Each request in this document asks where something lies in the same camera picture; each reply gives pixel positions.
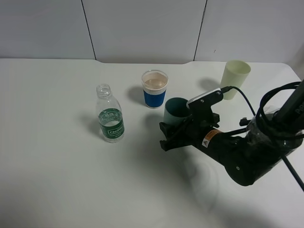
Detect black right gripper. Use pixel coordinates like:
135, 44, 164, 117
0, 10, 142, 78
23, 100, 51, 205
159, 120, 209, 152

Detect teal plastic cup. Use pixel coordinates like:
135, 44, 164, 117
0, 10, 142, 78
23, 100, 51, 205
163, 97, 190, 126

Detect clear bottle with green label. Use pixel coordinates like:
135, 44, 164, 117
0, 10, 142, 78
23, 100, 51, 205
96, 84, 124, 143

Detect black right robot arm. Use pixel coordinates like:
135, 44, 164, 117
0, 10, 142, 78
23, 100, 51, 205
159, 82, 304, 186

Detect clear cup with blue sleeve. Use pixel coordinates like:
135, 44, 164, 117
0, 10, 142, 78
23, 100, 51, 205
142, 70, 169, 109

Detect pale green plastic cup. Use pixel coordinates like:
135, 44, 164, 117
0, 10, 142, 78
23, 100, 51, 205
220, 60, 251, 88

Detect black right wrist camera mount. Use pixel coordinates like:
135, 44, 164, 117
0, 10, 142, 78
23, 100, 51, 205
186, 88, 223, 128

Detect black right cable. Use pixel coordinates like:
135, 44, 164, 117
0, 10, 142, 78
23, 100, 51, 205
220, 80, 304, 193

